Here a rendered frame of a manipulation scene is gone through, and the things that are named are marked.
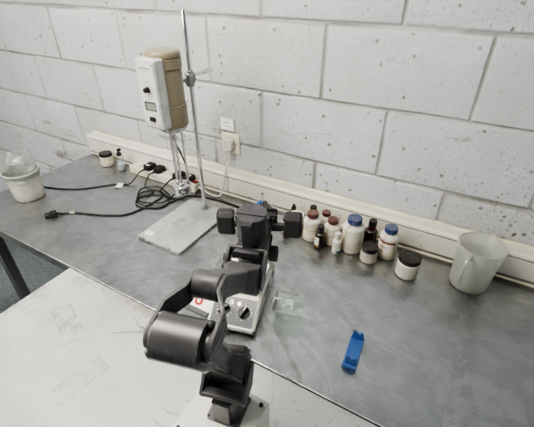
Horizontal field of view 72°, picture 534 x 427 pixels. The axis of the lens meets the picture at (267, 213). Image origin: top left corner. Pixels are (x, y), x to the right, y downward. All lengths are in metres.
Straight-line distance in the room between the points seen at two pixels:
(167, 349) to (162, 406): 0.51
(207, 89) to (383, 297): 0.99
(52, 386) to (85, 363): 0.08
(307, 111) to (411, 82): 0.34
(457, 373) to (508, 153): 0.60
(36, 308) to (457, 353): 1.14
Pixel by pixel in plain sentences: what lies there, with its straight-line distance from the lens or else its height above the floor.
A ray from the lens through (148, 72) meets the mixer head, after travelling 1.14.
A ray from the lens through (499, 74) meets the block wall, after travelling 1.16.
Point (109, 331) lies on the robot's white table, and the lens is 1.11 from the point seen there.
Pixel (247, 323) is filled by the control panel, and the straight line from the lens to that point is 1.00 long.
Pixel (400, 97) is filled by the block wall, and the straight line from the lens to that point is 1.20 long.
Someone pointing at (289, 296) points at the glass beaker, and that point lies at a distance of 1.01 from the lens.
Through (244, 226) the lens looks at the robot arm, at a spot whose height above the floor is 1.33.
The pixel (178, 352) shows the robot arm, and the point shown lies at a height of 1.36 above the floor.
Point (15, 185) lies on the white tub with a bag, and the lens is 1.78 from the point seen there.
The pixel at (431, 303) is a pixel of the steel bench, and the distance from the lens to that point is 1.19.
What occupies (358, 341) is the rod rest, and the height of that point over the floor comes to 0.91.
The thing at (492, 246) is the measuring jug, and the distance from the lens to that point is 1.28.
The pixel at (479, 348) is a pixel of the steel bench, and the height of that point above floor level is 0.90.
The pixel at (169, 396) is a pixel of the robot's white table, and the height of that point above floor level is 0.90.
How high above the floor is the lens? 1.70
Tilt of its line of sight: 33 degrees down
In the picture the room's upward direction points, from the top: straight up
